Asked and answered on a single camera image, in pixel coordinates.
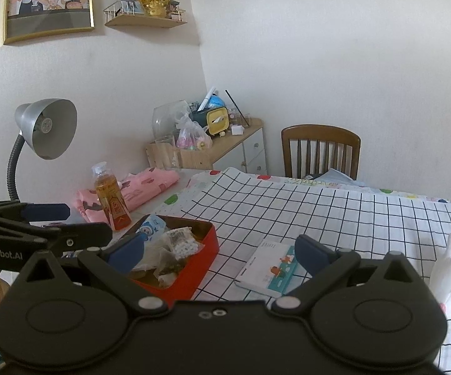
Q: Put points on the glass vase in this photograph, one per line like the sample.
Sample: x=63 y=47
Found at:
x=164 y=121

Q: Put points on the white checked tablecloth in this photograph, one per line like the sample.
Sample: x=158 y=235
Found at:
x=288 y=211

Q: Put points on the wooden side cabinet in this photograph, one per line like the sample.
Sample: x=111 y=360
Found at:
x=254 y=148

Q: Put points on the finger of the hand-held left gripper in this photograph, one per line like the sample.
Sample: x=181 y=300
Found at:
x=45 y=211
x=80 y=232

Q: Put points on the small white box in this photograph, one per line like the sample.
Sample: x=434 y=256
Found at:
x=238 y=130

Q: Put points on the pink folded cloth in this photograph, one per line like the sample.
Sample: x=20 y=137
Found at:
x=151 y=181

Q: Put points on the yellow tissue box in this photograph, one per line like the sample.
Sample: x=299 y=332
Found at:
x=217 y=121

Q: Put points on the tea bag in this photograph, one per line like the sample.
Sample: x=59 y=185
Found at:
x=170 y=267

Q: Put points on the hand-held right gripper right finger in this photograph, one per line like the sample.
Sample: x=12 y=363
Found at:
x=311 y=256

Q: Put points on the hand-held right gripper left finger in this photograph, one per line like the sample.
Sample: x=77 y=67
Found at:
x=125 y=252

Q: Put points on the wooden wall shelf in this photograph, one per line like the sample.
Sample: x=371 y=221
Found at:
x=143 y=22

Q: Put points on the plastic bag of candy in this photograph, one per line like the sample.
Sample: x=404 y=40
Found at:
x=192 y=136

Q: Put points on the wooden chair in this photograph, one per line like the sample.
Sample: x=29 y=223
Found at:
x=319 y=132

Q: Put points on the red tin box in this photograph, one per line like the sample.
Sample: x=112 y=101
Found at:
x=198 y=265

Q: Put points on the white illustrated box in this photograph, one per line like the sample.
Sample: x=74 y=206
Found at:
x=260 y=265

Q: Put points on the white tube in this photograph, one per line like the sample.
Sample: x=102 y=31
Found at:
x=206 y=97

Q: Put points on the cardboard box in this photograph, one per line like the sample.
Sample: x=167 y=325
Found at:
x=194 y=158

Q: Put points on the light blue cloth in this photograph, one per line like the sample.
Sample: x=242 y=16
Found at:
x=334 y=175

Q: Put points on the amber tea bottle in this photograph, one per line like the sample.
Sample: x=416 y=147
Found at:
x=110 y=199

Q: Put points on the black stick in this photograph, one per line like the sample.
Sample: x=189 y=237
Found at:
x=237 y=107

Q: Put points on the grey desk lamp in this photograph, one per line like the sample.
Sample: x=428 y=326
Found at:
x=53 y=129

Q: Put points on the gold framed wall poster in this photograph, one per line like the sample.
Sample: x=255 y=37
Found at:
x=49 y=7

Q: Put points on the small clear packet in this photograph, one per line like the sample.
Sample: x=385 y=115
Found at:
x=182 y=242

